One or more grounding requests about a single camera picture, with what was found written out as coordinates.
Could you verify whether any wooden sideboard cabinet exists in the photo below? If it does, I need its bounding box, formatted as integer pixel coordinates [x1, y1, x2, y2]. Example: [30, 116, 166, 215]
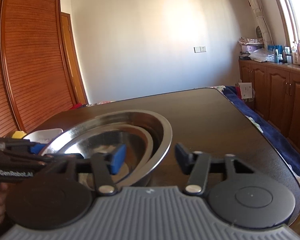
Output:
[239, 60, 300, 153]

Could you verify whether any large stainless steel bowl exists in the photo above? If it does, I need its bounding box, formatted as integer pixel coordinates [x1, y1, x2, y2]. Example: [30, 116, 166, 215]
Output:
[40, 110, 173, 188]

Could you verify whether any red folded cloth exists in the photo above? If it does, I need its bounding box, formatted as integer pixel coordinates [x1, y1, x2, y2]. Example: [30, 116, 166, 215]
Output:
[70, 103, 83, 110]

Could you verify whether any white paper bag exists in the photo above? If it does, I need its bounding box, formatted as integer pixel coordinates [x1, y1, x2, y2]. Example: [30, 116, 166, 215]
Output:
[236, 82, 254, 101]

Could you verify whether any clear plastic bag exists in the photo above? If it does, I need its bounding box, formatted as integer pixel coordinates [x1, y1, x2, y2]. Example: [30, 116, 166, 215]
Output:
[249, 48, 274, 63]

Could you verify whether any patterned curtain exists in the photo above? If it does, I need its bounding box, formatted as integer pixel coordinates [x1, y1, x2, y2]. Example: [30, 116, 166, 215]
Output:
[248, 0, 274, 46]

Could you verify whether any white wall switch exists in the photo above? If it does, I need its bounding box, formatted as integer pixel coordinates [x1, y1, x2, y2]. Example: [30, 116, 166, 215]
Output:
[194, 46, 206, 53]

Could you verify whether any floral bed blanket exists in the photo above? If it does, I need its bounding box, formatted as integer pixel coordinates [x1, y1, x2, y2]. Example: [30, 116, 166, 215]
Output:
[80, 88, 300, 178]

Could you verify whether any far floral square plate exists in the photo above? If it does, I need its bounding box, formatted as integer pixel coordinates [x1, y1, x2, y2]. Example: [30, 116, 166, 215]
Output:
[23, 128, 63, 144]

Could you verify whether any yellow plush toy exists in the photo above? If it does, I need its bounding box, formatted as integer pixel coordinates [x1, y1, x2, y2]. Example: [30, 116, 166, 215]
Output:
[11, 131, 27, 139]

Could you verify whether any dark blue blanket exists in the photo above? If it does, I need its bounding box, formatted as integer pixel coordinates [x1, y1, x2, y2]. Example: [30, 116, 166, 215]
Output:
[222, 86, 300, 176]

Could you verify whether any wooden slatted wardrobe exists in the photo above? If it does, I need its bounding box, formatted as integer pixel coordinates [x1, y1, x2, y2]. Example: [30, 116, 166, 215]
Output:
[0, 0, 88, 137]

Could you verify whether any floral storage box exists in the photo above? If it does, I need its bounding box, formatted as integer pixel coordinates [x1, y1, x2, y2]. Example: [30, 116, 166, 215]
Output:
[238, 37, 264, 53]

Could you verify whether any small stainless steel bowl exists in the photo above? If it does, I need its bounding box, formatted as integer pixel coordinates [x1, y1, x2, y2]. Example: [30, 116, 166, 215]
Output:
[77, 124, 154, 183]

